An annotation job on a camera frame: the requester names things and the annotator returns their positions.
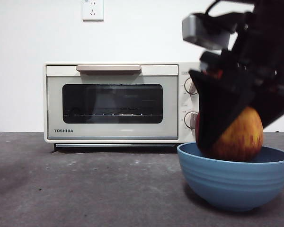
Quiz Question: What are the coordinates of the cream timer knob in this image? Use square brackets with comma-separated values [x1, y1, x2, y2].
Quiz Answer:
[184, 111, 200, 130]

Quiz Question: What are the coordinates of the red yellow apple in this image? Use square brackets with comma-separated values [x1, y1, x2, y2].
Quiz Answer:
[195, 106, 264, 163]

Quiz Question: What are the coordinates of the blue ribbed bowl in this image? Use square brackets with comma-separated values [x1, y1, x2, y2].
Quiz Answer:
[176, 141, 284, 212]

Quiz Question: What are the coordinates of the cream glass oven door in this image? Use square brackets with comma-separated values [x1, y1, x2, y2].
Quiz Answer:
[45, 64, 179, 140]

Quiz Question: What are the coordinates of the cream Toshiba toaster oven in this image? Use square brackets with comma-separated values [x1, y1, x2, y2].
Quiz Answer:
[43, 61, 202, 152]

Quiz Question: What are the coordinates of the cream temperature knob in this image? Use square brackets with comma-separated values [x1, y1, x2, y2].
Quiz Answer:
[184, 77, 199, 96]

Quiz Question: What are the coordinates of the silver crumb tray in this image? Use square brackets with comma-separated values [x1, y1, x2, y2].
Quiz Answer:
[55, 143, 176, 148]

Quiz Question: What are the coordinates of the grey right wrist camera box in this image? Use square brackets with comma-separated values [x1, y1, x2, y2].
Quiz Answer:
[182, 13, 235, 50]

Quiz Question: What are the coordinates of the black camera cable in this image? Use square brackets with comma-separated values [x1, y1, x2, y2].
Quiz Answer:
[204, 0, 253, 24]

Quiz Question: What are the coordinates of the metal wire oven rack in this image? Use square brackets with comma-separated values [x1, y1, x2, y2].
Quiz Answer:
[63, 113, 162, 117]

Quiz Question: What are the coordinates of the white wall socket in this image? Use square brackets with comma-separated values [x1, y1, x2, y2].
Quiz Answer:
[82, 0, 104, 22]

